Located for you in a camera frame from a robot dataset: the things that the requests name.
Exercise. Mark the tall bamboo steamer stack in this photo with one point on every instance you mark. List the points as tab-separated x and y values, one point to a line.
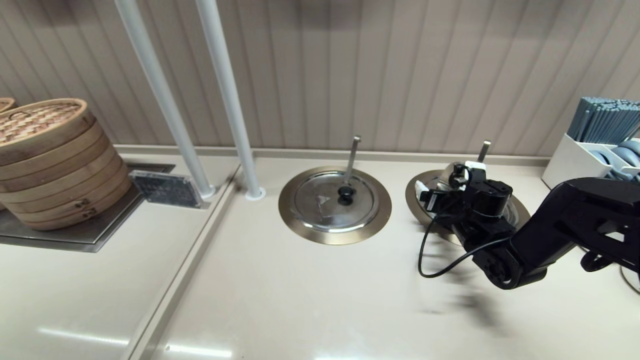
55	170

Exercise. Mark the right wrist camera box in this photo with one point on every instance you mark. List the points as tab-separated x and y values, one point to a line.
470	172

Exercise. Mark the white round container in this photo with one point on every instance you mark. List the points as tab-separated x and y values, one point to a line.
634	282

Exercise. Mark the white utensil holder box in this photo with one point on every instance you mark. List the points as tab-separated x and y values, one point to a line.
565	165

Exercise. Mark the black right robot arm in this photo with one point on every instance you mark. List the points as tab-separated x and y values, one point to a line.
565	220

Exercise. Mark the folding steel pot lid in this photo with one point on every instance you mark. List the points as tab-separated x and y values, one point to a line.
445	181

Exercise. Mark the grey chopsticks bundle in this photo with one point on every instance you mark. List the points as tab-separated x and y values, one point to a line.
605	120

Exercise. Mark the recessed steel tray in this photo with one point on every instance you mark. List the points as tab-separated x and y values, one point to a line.
90	237

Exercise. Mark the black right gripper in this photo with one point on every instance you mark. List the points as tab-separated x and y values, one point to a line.
482	205

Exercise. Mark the white slanted pole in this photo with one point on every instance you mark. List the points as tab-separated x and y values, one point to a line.
227	90
160	90

